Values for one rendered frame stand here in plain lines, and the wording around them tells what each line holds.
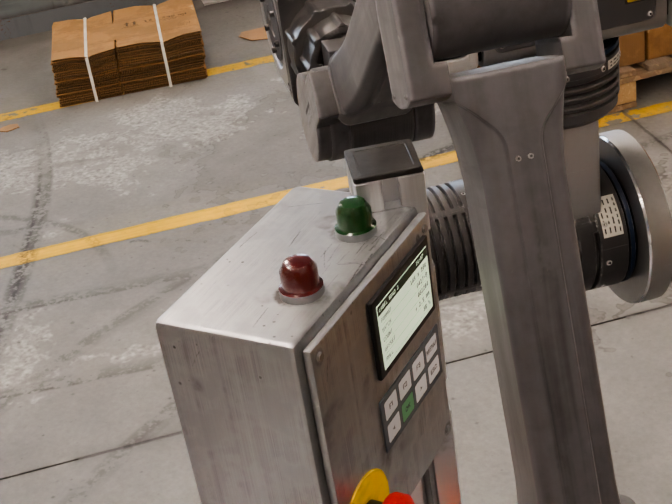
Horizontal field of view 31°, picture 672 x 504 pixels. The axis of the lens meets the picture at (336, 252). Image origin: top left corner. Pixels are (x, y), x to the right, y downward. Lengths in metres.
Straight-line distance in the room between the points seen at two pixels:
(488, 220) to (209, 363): 0.18
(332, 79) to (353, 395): 0.33
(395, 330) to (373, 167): 0.10
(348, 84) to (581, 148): 0.42
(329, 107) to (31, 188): 3.59
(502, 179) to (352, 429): 0.18
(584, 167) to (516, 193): 0.67
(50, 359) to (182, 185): 1.04
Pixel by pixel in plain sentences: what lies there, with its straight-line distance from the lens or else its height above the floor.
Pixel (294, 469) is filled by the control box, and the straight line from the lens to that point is 0.70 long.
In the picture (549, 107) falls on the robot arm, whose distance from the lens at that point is 0.63.
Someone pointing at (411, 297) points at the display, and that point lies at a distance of 0.74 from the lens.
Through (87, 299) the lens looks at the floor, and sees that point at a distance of 3.70.
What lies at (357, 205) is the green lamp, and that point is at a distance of 0.72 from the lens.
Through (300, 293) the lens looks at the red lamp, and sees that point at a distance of 0.67.
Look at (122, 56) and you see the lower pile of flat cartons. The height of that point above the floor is 0.17.
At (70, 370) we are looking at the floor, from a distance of 3.40.
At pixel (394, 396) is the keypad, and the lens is 0.75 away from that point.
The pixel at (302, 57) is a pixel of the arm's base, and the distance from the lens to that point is 1.08.
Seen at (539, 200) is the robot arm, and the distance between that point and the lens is 0.63.
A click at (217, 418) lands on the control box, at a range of 0.70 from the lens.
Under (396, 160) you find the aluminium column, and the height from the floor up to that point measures 1.50.
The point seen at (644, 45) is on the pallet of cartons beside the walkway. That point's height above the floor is 0.21.
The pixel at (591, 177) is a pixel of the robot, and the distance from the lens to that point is 1.31.
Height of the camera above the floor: 1.83
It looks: 30 degrees down
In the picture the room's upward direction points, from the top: 9 degrees counter-clockwise
